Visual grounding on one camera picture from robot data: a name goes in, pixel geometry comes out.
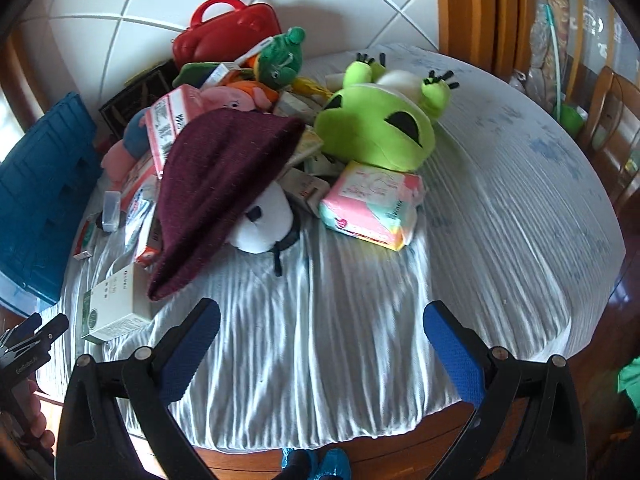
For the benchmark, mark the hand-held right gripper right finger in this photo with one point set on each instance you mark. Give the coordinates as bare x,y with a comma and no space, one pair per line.
455,355

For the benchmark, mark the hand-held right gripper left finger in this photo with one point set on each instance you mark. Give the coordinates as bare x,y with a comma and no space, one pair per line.
190,350

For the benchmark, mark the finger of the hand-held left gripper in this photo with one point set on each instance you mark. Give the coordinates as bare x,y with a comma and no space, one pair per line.
25,327
55,327

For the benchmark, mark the blue plastic crate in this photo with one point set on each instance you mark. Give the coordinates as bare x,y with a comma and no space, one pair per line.
45,185

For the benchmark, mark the small clear plastic container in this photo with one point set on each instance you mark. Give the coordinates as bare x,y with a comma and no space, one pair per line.
110,212

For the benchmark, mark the person's left hand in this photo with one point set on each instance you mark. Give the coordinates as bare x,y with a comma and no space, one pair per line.
32,410

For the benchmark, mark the white green cardboard box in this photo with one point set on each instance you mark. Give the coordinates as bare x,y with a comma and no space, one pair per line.
112,305

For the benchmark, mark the green orange small box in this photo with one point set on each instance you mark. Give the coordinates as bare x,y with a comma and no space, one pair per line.
85,240

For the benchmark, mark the round wooden table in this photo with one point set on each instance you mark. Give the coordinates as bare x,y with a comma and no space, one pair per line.
240,460

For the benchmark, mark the white red cardboard box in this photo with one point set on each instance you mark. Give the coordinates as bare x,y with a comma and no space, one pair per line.
147,235

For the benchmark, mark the white black panda plush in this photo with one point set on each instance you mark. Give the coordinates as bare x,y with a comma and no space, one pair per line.
260,225

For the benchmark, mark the blue shoe cover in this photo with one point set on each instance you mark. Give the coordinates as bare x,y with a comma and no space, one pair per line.
335,465
289,460

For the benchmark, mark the maroon knit hat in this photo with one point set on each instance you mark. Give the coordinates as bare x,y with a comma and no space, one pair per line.
215,185

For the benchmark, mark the pastel sanitary pad pack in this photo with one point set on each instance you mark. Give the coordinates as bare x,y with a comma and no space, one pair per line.
370,205

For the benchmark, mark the green cloth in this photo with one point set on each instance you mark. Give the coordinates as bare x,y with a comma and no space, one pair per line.
630,380

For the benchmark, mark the pink pig plush blue shirt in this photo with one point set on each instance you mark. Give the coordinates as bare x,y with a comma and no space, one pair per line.
132,142

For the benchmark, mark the pink white cardboard box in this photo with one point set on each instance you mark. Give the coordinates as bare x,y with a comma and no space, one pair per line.
167,125

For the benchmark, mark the black gift box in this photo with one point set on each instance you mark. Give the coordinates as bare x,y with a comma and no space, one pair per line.
130,100

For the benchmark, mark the lime green frog plush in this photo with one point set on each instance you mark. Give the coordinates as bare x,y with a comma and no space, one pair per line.
370,125

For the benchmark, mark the green plastic basin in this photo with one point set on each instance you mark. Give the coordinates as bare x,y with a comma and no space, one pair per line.
572,117

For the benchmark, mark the green fabric pouch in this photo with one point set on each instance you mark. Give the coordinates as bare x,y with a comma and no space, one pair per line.
197,71

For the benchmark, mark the wooden chair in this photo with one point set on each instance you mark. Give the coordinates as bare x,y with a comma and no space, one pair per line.
615,125

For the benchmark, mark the dark green frog plush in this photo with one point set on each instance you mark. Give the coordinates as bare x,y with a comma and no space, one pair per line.
280,60

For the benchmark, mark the rolled patterned carpet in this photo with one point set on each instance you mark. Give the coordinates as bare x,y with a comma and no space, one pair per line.
547,60

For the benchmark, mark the teal plastic tube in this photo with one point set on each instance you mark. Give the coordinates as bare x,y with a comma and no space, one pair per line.
555,60

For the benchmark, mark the red hard carry case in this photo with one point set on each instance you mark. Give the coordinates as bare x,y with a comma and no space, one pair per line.
225,35

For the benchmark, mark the glass door wooden cabinet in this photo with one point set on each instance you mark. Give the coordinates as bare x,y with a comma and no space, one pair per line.
605,20

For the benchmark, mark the wooden wall frame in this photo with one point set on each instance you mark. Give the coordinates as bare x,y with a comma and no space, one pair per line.
480,10
27,80

